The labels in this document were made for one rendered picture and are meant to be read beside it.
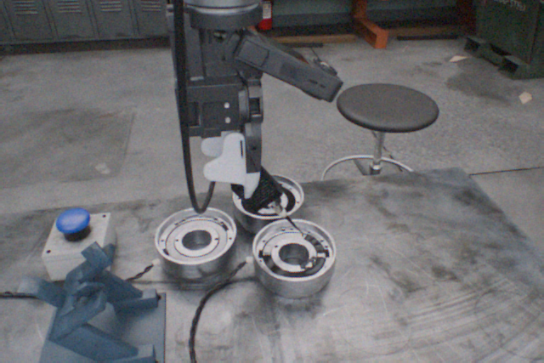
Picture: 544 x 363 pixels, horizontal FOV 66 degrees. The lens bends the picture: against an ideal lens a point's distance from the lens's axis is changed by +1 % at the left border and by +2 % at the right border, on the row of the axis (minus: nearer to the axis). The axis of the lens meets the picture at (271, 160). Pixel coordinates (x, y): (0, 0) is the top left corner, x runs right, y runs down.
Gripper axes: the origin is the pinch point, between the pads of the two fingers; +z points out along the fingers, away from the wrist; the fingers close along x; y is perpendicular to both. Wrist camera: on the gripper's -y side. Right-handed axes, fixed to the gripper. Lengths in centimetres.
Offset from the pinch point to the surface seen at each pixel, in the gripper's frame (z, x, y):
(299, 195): 10.3, -8.5, -8.4
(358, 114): 31, -70, -44
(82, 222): 6.2, -3.5, 20.8
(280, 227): 10.2, -2.1, -4.2
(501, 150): 92, -126, -153
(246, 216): 9.7, -4.7, 0.3
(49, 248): 8.9, -2.4, 25.0
